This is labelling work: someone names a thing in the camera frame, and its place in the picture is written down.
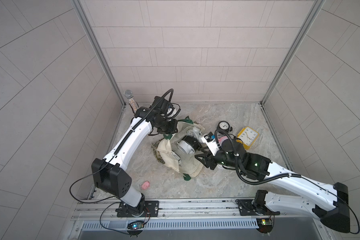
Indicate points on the yellow square alarm clock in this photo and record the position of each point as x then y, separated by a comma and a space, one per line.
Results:
248, 136

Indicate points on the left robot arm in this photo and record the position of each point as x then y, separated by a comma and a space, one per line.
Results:
110, 174

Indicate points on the beige canvas tote bag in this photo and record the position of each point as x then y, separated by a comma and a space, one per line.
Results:
168, 152

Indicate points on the white twin-bell alarm clock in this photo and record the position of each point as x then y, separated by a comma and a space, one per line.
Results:
195, 132

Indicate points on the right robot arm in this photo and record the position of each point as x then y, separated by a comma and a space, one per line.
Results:
325, 202

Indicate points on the small white alarm clock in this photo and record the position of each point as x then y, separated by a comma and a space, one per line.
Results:
185, 147

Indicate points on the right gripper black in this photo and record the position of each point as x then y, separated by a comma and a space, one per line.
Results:
213, 163

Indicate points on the right controller board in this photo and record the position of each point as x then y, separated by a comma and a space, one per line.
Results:
265, 226

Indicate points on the metal corner wall profile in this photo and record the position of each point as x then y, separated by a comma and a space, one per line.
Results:
307, 23

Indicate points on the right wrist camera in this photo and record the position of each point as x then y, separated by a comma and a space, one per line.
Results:
211, 142

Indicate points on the left controller board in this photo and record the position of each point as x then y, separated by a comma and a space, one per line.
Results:
135, 226

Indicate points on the left metal corner profile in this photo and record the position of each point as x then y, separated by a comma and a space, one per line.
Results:
78, 7

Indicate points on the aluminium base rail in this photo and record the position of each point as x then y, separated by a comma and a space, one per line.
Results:
188, 219

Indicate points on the controller board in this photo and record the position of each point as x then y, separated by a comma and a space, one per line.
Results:
135, 226
265, 226

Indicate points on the pink eraser piece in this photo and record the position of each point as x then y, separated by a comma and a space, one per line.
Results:
145, 185

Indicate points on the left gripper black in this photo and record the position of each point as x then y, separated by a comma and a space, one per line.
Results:
171, 129

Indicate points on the black twin-bell alarm clock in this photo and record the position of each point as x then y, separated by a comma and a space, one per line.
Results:
225, 126

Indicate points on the black and white alarm clock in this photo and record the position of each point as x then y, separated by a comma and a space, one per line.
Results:
192, 143

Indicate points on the pink alarm clock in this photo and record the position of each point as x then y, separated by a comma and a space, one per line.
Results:
222, 139

